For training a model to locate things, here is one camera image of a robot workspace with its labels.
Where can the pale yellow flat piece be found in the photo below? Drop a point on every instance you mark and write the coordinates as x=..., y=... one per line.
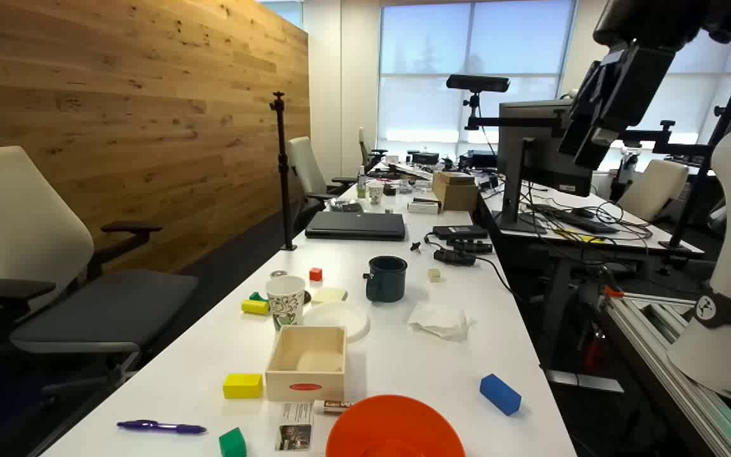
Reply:
x=331, y=295

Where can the dark green mug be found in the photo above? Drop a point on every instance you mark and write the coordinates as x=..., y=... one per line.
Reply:
x=386, y=280

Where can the orange bowl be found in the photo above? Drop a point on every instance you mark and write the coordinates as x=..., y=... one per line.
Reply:
x=395, y=432

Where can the blue block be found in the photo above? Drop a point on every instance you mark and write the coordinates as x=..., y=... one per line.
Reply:
x=500, y=395

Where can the black keyboard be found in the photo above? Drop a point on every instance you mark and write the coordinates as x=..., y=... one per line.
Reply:
x=575, y=220

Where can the empty white bowl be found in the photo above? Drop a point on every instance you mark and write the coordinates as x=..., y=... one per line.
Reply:
x=340, y=323

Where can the aluminium mount rail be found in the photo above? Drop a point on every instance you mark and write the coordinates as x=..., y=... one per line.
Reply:
x=672, y=356

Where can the black tripod pole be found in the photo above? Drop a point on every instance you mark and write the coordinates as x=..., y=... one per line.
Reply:
x=285, y=178

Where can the wooden open box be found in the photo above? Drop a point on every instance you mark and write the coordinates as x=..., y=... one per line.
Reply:
x=331, y=388

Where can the small white plastic cup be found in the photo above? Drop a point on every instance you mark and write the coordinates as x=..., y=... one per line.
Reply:
x=277, y=276

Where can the white flat box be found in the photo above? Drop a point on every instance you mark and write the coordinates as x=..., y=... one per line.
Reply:
x=423, y=206

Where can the black side desk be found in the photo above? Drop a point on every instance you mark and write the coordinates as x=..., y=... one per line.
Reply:
x=551, y=256

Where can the plain white cup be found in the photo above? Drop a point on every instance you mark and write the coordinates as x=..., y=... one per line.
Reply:
x=375, y=195

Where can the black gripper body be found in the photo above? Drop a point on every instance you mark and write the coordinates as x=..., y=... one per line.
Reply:
x=616, y=92

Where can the clear plastic cup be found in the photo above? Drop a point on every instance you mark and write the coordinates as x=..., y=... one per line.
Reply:
x=285, y=300

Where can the black table camera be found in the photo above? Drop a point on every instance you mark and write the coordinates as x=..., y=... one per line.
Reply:
x=461, y=232

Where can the white grey office chair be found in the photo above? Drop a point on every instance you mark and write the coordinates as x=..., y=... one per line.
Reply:
x=10, y=220

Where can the black stereo camera bar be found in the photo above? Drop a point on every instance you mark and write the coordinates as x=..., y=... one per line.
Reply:
x=477, y=83

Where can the white crumpled tissue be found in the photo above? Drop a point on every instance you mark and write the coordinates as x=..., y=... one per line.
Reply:
x=439, y=323

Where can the small black device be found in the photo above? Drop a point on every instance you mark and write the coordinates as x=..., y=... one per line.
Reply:
x=455, y=258

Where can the blue pen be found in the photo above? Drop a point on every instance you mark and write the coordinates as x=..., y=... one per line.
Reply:
x=159, y=427

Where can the cardboard box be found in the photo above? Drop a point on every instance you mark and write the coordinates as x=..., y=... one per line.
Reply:
x=455, y=192

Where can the brown dry erase marker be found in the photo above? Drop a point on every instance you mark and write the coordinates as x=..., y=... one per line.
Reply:
x=331, y=408

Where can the photo card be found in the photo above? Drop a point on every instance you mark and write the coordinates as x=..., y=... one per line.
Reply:
x=296, y=432

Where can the small yellow block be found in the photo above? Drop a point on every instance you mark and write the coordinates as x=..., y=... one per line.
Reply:
x=255, y=308

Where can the closed dark laptop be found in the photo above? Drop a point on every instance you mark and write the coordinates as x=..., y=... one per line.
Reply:
x=357, y=228

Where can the small green block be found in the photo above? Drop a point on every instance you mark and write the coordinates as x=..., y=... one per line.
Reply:
x=258, y=299

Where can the large yellow block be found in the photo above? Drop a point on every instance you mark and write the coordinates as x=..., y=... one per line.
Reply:
x=241, y=388

